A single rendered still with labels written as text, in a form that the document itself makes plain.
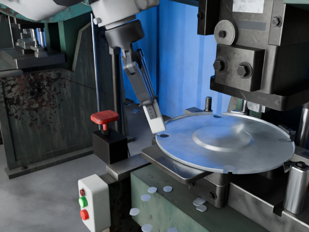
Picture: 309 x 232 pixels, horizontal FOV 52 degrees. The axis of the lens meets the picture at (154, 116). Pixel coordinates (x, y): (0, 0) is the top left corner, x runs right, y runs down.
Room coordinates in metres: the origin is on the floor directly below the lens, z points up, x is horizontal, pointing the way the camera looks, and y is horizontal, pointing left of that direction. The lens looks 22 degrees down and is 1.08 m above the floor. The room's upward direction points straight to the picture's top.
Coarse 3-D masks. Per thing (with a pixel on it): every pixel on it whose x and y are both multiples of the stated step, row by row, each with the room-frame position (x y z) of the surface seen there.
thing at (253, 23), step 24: (240, 0) 0.66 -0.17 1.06; (264, 0) 0.62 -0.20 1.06; (240, 24) 0.66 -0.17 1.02; (264, 24) 0.61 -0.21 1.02; (240, 48) 0.62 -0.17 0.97; (264, 48) 0.61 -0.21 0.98; (288, 48) 0.61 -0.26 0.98; (216, 72) 0.66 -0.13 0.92; (240, 72) 0.60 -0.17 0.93; (264, 72) 0.60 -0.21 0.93; (288, 72) 0.62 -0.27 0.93
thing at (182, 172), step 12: (156, 144) 0.60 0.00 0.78; (144, 156) 0.55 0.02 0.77; (156, 156) 0.54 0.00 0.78; (168, 156) 0.54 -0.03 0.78; (168, 168) 0.50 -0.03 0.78; (180, 168) 0.50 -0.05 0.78; (192, 168) 0.50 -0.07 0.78; (180, 180) 0.47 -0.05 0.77; (192, 180) 0.47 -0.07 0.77; (204, 180) 0.59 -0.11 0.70; (216, 180) 0.56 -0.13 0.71; (228, 180) 0.56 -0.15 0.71; (204, 192) 0.58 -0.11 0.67; (216, 192) 0.56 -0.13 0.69; (216, 204) 0.56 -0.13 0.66
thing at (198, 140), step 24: (168, 120) 0.71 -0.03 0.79; (192, 120) 0.72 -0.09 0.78; (216, 120) 0.72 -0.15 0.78; (240, 120) 0.72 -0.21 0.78; (168, 144) 0.59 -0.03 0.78; (192, 144) 0.59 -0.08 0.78; (216, 144) 0.58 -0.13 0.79; (240, 144) 0.58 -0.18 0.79; (264, 144) 0.59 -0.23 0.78; (288, 144) 0.59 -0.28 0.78; (216, 168) 0.49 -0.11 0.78; (240, 168) 0.49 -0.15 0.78; (264, 168) 0.49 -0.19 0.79
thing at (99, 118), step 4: (100, 112) 0.83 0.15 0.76; (104, 112) 0.83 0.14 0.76; (108, 112) 0.83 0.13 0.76; (112, 112) 0.83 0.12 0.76; (92, 116) 0.80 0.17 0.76; (96, 116) 0.80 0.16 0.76; (100, 116) 0.80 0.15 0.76; (104, 116) 0.80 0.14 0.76; (108, 116) 0.80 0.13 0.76; (112, 116) 0.80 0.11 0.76; (116, 116) 0.81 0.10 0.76; (92, 120) 0.80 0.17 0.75; (96, 120) 0.79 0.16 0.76; (100, 120) 0.78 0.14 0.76; (104, 120) 0.78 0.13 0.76; (108, 120) 0.79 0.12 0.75; (112, 120) 0.80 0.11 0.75; (116, 120) 0.81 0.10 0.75; (100, 124) 0.78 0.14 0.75; (104, 124) 0.81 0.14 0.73; (108, 124) 0.82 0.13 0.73; (104, 128) 0.81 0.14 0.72; (108, 128) 0.82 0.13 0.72
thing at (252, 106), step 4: (248, 104) 0.70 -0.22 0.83; (252, 104) 0.69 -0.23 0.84; (256, 104) 0.68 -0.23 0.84; (248, 108) 0.69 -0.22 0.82; (252, 108) 0.69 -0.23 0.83; (256, 108) 0.68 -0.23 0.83; (260, 108) 0.68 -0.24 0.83; (264, 108) 0.67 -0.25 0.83; (268, 108) 0.68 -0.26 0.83; (264, 112) 0.67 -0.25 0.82
